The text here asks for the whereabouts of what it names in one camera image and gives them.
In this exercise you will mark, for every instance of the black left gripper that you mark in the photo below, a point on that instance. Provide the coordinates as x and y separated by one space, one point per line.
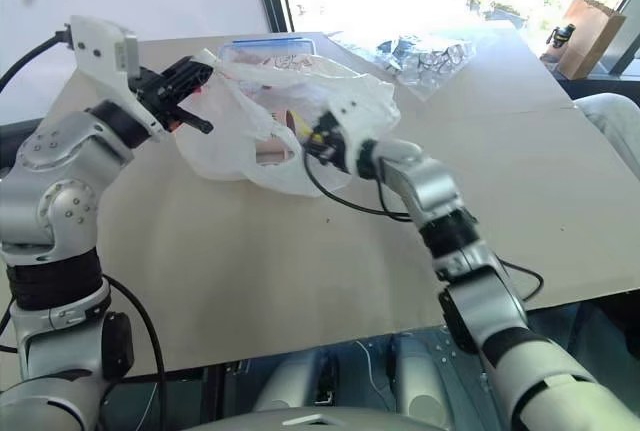
152 91

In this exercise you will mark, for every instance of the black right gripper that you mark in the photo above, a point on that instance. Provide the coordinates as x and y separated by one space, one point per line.
330 143

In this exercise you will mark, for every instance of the white plastic bag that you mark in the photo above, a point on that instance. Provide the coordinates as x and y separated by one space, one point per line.
225 126

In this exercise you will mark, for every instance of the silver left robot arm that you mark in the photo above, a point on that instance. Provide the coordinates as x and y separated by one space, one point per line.
55 151

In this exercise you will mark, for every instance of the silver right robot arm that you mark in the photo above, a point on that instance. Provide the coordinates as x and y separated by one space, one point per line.
430 186

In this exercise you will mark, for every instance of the pink item inside bag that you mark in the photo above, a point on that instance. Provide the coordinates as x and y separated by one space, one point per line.
272 151

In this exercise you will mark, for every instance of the clear crumpled plastic bag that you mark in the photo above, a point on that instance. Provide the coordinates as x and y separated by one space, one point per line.
425 61

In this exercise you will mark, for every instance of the brown paper bag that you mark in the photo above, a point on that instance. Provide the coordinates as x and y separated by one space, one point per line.
592 36

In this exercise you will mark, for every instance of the clear container with blue lid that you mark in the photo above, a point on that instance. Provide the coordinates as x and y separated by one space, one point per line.
267 44

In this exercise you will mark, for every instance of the brown cardboard sheet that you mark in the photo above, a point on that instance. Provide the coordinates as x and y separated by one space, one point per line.
320 261

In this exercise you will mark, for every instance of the silver robot lower body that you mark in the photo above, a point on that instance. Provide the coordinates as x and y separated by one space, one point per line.
350 391

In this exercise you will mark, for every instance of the black and yellow small object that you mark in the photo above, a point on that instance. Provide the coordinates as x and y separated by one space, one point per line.
563 33

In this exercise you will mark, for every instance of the grey fabric cushion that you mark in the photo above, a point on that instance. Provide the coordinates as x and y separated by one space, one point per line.
615 121

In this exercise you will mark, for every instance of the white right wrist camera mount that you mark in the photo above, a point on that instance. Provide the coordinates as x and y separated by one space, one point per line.
350 118

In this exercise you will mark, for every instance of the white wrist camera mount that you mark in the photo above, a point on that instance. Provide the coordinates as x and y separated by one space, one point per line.
350 118
97 48

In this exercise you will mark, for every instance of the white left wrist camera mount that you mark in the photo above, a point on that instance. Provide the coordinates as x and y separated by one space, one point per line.
97 48

